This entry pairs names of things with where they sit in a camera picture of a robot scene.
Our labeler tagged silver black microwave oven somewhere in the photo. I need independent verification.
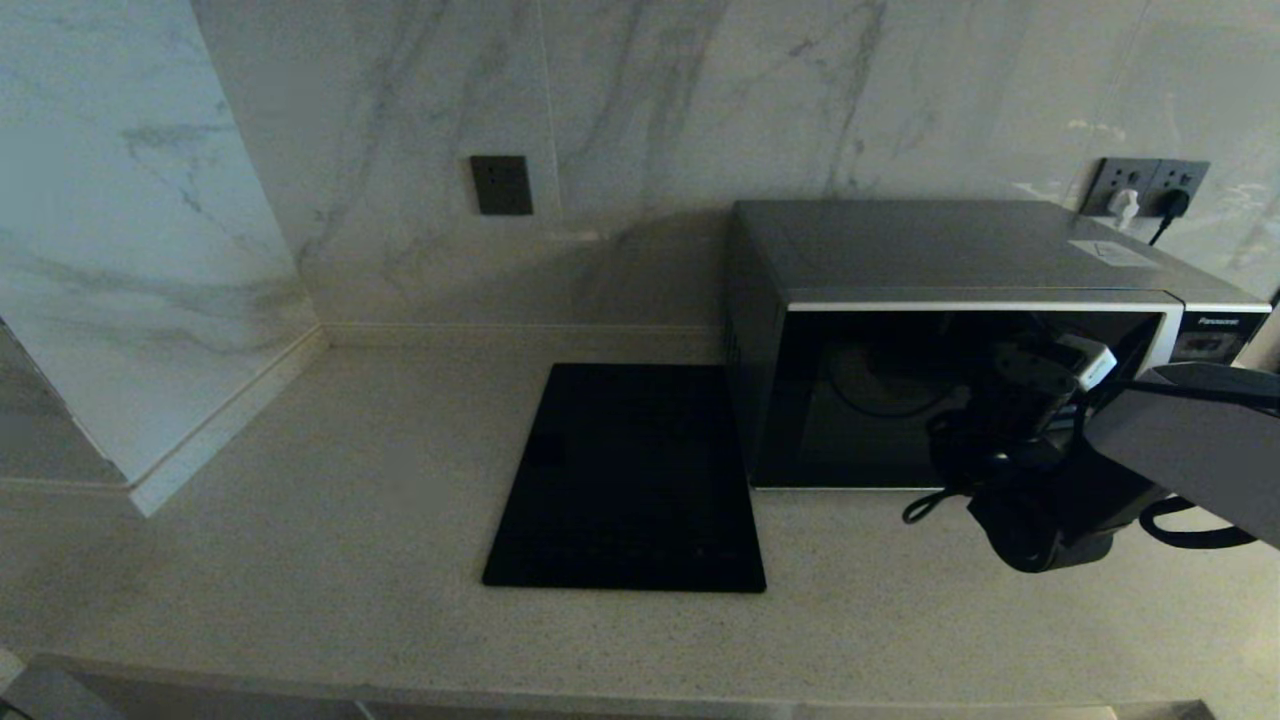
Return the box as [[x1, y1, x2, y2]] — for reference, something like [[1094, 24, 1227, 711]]
[[725, 200, 1274, 493]]

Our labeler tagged black glass induction cooktop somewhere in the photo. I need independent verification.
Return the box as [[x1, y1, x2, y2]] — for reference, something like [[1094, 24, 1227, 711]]
[[483, 363, 768, 594]]

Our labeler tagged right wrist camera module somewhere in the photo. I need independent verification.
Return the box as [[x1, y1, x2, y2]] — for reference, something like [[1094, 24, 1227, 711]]
[[990, 335, 1119, 401]]

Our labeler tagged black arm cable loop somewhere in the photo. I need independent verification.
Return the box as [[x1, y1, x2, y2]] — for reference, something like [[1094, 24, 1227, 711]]
[[1138, 495, 1259, 551]]

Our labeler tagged grey double wall socket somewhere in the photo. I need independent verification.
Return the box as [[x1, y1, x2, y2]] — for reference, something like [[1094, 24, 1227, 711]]
[[1080, 157, 1211, 221]]

